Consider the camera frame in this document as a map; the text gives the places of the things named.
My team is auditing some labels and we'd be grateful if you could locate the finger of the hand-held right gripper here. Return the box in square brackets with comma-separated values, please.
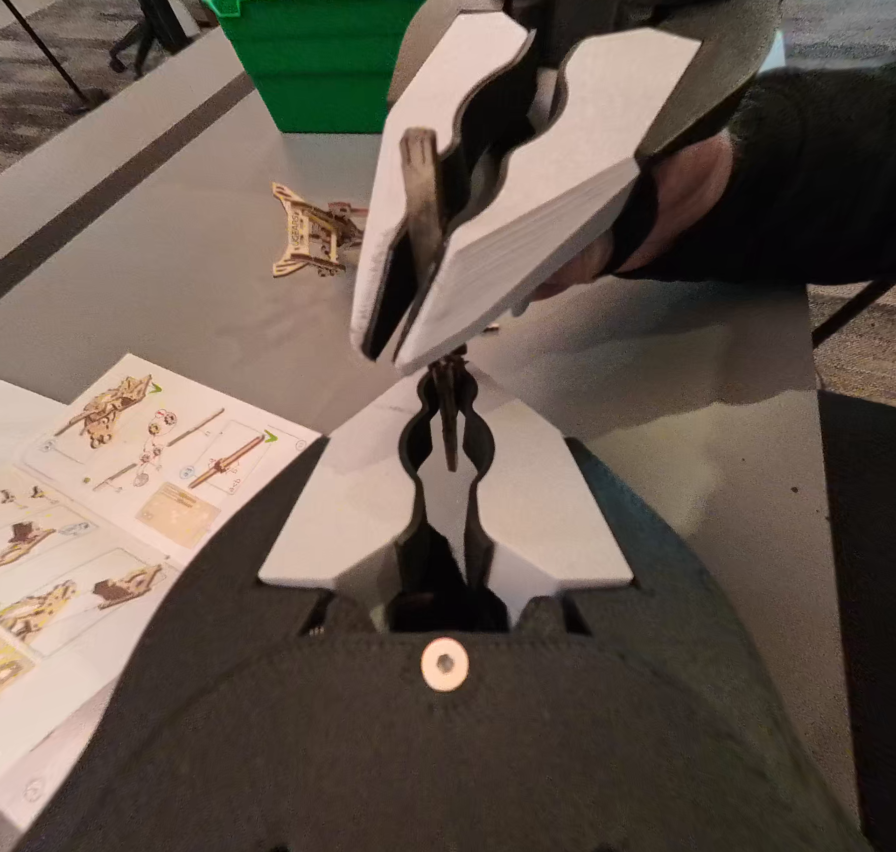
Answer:
[392, 24, 706, 378]
[349, 10, 541, 363]

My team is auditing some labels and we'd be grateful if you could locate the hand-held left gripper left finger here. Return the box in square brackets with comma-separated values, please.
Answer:
[258, 374, 431, 630]

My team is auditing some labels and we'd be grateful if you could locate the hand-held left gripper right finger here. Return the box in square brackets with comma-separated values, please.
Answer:
[459, 369, 636, 627]

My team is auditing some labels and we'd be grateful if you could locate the long wooden model rod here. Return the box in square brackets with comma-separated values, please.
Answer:
[399, 127, 471, 475]

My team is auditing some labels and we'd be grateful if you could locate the person's right forearm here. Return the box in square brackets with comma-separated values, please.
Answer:
[616, 64, 896, 286]

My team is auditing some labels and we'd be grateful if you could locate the partly built wooden model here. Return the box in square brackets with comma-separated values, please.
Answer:
[272, 181, 368, 280]

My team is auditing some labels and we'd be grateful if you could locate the person's right hand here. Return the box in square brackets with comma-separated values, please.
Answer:
[531, 131, 736, 301]

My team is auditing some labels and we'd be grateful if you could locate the green plastic bin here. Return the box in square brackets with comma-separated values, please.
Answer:
[203, 0, 491, 135]

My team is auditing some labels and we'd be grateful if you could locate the paper instruction sheet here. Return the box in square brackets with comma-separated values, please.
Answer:
[0, 353, 323, 832]

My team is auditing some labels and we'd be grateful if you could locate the black tripod leg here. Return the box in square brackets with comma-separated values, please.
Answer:
[0, 0, 93, 107]

